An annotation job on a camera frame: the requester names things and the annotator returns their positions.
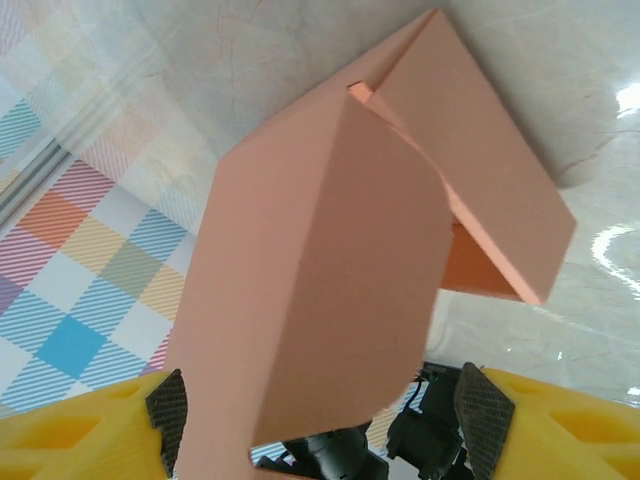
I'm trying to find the orange paper box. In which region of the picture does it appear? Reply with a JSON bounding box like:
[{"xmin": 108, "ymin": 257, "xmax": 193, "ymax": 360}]
[{"xmin": 167, "ymin": 8, "xmax": 577, "ymax": 480}]

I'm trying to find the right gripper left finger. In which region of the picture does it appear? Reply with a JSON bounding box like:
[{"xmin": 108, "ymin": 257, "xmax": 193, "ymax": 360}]
[{"xmin": 0, "ymin": 368, "xmax": 190, "ymax": 480}]

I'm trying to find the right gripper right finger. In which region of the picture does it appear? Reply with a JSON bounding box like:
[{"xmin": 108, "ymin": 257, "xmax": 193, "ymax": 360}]
[{"xmin": 452, "ymin": 362, "xmax": 640, "ymax": 480}]

